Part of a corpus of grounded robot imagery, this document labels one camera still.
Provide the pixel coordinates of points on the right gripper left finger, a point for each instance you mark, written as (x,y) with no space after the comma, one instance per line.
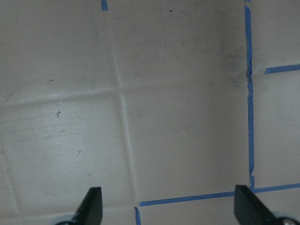
(90,211)

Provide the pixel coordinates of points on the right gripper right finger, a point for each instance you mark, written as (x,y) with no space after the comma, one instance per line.
(249,210)

